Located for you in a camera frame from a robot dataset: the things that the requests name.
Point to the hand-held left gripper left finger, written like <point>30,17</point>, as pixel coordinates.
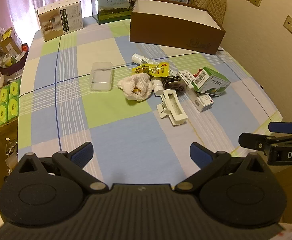
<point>82,153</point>

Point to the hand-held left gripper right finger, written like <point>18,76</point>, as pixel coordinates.
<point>201,154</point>

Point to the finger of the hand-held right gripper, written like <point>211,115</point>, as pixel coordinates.
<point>282,127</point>
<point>253,141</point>

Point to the long white box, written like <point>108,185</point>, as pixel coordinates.
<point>202,103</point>

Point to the white hair claw clip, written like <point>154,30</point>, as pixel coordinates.
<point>173,107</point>

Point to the green and white box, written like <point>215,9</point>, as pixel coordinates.
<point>211,82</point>

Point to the dark velvet scrunchie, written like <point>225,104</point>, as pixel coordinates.
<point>173,82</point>

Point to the clear plastic box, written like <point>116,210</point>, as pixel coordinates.
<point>101,77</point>

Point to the small white bottle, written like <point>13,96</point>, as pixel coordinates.
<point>158,86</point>

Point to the white waffle cloth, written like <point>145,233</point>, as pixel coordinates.
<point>138,87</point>

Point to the yellow snack pouch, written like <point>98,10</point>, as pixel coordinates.
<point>158,69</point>

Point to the white capped squeeze tube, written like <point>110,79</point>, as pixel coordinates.
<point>142,58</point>

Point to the brown cardboard box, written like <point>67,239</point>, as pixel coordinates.
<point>176,37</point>

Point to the checkered tablecloth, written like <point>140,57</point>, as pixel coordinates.
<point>106,140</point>

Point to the green tissue multipack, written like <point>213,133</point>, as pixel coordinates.
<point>8,102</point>

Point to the maroon box of clutter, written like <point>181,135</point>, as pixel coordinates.
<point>11,65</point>

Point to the beige printed carton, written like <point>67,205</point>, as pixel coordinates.
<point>53,22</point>

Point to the chair with quilted beige cover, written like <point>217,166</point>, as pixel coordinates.
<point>211,0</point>

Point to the light blue milk carton box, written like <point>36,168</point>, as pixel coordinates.
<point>113,7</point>

